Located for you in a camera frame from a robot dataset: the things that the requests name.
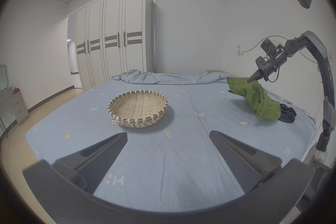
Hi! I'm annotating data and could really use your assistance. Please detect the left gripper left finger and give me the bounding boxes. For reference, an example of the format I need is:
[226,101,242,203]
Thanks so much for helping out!
[54,132,128,195]

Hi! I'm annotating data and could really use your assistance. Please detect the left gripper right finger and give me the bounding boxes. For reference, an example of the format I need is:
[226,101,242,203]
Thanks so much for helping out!
[209,130,283,194]

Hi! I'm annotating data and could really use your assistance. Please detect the green shorts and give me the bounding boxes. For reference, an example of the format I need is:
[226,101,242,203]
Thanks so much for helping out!
[226,76,281,121]

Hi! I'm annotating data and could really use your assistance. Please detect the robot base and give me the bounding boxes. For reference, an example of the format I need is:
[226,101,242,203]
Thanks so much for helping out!
[297,144,336,224]

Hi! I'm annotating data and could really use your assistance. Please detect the round woven basket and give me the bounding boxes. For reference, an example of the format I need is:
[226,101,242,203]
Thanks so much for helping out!
[108,90,168,128]

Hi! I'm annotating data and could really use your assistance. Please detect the bed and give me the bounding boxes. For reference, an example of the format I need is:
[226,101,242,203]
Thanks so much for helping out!
[25,34,336,213]

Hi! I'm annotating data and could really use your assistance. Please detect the dark blue printed T-shirt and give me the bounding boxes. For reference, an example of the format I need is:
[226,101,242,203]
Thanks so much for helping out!
[228,89,298,124]

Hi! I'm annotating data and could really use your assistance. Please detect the pale blue quilt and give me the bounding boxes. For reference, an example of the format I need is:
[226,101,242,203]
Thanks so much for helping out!
[111,69,233,85]

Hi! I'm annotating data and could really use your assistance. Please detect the white chest of drawers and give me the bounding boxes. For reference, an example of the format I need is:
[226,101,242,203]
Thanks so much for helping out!
[0,86,30,129]

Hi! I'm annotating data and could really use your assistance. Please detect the white wardrobe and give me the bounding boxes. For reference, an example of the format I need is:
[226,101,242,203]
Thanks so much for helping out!
[76,0,153,91]

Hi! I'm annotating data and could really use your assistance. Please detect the black cable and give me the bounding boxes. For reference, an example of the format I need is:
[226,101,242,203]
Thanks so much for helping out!
[267,65,281,83]

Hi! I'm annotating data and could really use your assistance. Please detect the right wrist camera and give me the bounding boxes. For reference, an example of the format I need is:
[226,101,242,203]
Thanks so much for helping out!
[261,39,284,58]

